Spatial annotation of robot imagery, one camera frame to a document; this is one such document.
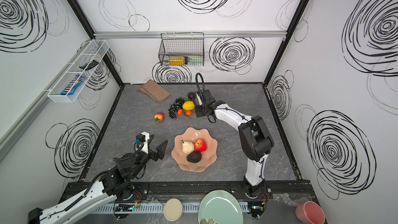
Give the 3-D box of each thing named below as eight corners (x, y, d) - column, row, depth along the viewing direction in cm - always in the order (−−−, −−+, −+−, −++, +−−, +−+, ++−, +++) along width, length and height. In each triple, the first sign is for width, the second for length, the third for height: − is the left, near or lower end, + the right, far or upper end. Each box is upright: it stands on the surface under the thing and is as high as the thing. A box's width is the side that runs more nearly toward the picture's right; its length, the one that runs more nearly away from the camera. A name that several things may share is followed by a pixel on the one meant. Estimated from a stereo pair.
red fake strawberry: (154, 120, 102) (152, 116, 98) (162, 114, 105) (160, 110, 101) (158, 124, 100) (156, 121, 96) (166, 118, 103) (165, 114, 99)
